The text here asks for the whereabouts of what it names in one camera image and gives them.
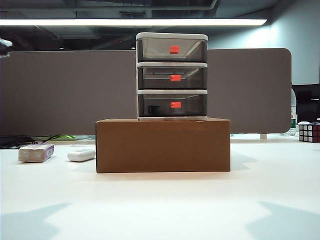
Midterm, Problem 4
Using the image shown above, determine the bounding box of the grey transparent drawer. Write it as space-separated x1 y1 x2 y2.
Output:
137 94 208 118
137 38 208 63
137 66 208 90

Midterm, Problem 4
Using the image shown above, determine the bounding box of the white plastic drawer cabinet frame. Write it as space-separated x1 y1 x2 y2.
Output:
135 32 209 122

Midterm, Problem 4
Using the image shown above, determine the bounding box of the brown cardboard box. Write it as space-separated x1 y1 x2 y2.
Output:
95 117 231 174

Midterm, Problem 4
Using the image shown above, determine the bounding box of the white oblong plastic case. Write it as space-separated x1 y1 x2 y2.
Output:
66 148 97 162

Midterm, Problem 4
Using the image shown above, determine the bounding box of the brown desk partition panel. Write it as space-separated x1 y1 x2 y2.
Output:
0 47 293 136

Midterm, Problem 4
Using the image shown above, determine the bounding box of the long ceiling light strip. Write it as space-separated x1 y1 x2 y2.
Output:
0 18 268 27

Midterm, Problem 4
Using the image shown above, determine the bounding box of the white tissue pack, purple label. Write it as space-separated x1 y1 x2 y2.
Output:
17 143 55 163

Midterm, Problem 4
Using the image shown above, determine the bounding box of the bottle with green label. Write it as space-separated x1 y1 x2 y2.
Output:
290 106 300 131

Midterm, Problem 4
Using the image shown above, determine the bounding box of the black office chair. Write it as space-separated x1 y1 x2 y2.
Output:
291 84 320 125

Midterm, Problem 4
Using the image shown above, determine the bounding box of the Rubik's cube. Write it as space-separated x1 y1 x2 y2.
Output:
298 121 320 144

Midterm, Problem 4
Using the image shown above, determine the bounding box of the black cable bundle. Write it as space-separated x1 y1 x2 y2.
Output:
0 134 61 149

